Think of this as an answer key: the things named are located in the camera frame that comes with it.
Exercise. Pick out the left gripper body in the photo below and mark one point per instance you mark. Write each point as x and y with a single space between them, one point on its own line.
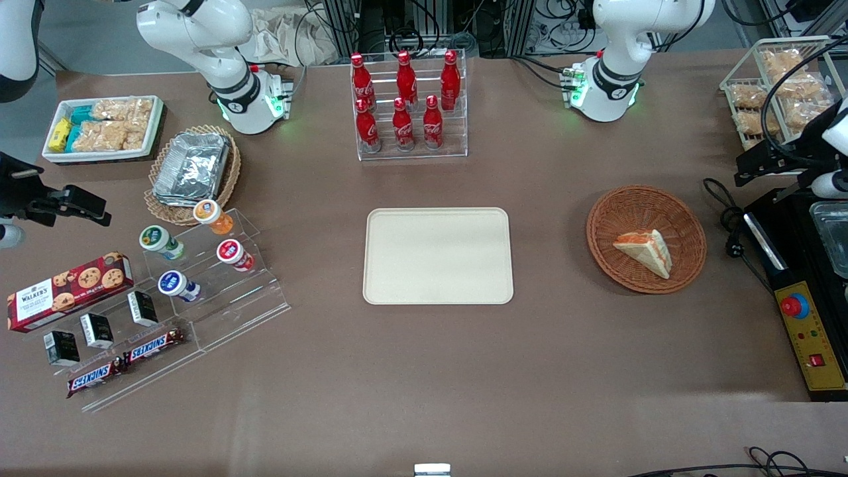
805 143

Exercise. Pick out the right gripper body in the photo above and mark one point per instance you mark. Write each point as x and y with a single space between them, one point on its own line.
14 187

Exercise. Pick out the triangular sandwich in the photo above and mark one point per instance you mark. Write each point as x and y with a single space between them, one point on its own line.
646 250

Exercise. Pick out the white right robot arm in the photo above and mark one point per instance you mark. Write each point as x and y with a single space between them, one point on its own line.
212 40

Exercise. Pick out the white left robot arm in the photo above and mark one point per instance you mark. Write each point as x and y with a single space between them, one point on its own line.
629 40

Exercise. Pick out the white rectangular snack tray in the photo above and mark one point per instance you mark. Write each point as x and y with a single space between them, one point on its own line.
154 129

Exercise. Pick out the brown wicker basket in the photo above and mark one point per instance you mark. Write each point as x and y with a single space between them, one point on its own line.
629 205

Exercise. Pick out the light wicker basket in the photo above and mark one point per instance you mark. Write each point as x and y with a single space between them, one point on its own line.
228 175

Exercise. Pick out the beige plastic tray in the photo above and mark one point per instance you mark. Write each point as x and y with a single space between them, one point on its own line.
437 255

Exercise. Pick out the clear bagged cracker packet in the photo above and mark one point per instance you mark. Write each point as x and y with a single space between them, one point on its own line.
748 96
805 114
754 141
783 61
805 86
752 122

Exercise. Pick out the grey metal bar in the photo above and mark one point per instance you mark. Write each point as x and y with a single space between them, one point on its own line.
795 192

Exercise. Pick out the teal snack packet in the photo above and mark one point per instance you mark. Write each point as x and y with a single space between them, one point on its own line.
82 114
73 138

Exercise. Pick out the yellow snack packet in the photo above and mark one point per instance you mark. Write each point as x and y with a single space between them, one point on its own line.
59 134

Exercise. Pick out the rice cracker packet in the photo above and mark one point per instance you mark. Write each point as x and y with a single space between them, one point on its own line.
122 108
135 134
99 136

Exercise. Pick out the red Walkers cookie box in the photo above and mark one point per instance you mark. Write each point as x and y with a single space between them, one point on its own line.
66 291

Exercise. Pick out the green lid yogurt cup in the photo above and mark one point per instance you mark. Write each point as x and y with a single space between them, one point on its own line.
159 240

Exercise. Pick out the black appliance housing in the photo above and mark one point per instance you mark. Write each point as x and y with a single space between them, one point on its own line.
798 258

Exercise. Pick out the clear glass container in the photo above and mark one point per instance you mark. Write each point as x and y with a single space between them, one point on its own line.
833 238

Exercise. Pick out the aluminium foil container stack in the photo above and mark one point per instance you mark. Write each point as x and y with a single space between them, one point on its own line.
192 165

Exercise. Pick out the small black box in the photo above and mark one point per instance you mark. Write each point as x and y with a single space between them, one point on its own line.
97 330
61 348
142 308

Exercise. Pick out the blue lid yogurt cup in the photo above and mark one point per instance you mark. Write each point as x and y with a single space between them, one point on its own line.
175 285

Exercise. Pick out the orange lid yogurt cup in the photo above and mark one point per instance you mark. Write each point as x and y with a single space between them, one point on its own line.
211 215

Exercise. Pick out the red emergency stop button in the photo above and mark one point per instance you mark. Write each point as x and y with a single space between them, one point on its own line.
794 306

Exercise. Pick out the red lid yogurt cup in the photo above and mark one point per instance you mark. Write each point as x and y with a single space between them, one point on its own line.
233 254

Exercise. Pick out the Snickers chocolate bar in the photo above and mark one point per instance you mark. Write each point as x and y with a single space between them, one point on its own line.
154 346
96 377

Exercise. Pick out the yellow control panel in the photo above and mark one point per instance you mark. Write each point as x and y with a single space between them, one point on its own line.
818 344

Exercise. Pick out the clear acrylic stepped stand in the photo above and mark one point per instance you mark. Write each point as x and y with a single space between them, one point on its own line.
232 305
139 381

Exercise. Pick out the beige cloth bag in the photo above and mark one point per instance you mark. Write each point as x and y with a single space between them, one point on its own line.
285 36

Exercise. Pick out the red cola bottle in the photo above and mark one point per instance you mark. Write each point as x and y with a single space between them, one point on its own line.
403 129
432 126
367 129
450 76
405 76
362 79

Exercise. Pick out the clear acrylic bottle rack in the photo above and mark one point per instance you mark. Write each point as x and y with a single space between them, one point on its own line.
457 136

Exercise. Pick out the small white metal bracket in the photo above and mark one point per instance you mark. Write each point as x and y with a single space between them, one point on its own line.
432 470

